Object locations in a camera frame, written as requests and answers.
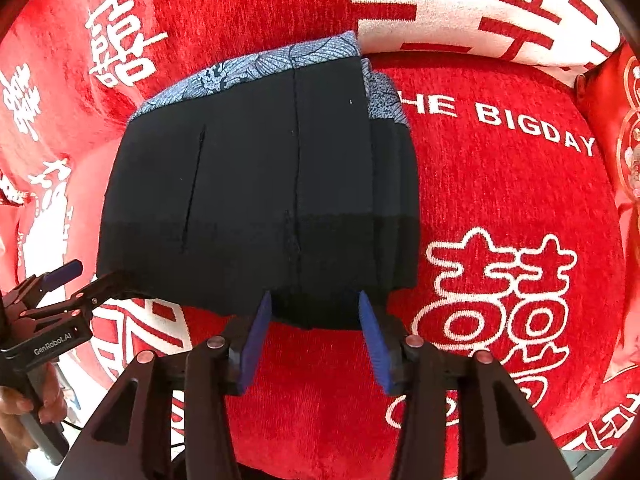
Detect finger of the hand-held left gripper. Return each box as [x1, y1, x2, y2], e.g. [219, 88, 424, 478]
[19, 270, 135, 322]
[2, 259, 84, 312]

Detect person's left hand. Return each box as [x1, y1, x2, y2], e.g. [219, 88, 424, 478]
[0, 361, 67, 461]

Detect red satin embroidered pillow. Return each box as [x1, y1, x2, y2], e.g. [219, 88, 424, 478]
[574, 42, 640, 386]

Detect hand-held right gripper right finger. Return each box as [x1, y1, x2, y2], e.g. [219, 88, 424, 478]
[358, 290, 576, 480]

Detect red printed blanket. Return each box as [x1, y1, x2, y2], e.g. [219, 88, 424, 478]
[0, 0, 640, 480]

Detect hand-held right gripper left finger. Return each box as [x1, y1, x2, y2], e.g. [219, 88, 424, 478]
[55, 290, 273, 480]

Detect black pants with blue lining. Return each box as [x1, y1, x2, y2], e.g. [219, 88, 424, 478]
[96, 30, 421, 332]

